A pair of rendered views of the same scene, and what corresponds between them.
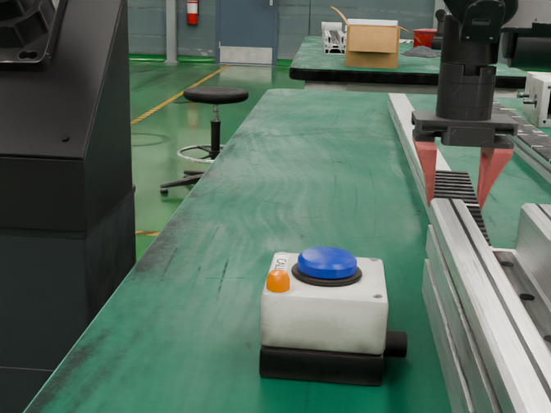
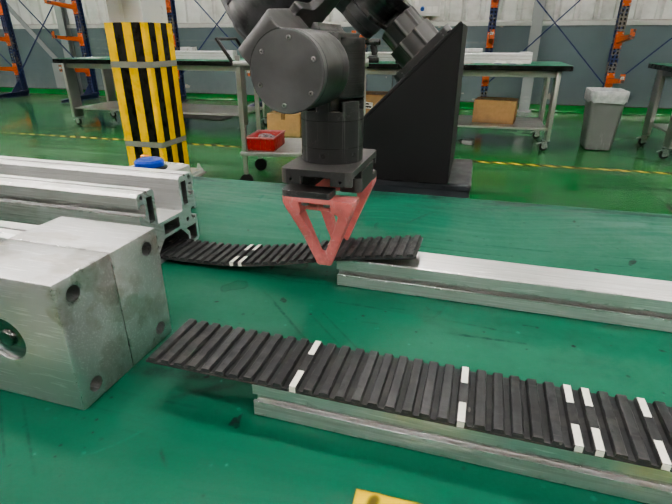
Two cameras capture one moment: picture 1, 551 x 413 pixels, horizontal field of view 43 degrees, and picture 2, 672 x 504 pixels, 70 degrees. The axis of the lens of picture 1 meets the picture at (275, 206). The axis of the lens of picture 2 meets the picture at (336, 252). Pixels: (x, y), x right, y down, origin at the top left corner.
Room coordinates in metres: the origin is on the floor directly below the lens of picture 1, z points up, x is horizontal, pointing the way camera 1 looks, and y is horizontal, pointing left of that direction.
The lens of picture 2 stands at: (0.83, -0.63, 1.01)
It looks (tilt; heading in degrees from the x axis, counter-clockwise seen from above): 24 degrees down; 102
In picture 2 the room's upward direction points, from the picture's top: straight up
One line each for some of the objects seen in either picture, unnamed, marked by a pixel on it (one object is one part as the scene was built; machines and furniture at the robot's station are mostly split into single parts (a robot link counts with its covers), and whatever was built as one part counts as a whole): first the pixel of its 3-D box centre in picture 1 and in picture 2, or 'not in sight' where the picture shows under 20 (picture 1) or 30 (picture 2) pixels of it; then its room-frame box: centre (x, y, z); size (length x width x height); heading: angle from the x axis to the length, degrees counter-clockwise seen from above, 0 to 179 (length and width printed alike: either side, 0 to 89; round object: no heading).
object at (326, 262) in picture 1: (326, 268); (149, 165); (0.44, -0.04, 0.84); 0.04 x 0.04 x 0.02
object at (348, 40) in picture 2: (476, 38); (330, 67); (0.74, -0.20, 0.98); 0.07 x 0.06 x 0.07; 83
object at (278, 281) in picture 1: (278, 279); not in sight; (0.42, 0.00, 0.85); 0.01 x 0.01 x 0.01
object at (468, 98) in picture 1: (464, 98); (332, 137); (0.74, -0.19, 0.92); 0.10 x 0.07 x 0.07; 85
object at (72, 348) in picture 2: not in sight; (84, 296); (0.58, -0.36, 0.83); 0.12 x 0.09 x 0.10; 85
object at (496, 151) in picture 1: (470, 165); (328, 214); (0.74, -0.21, 0.85); 0.07 x 0.07 x 0.09; 85
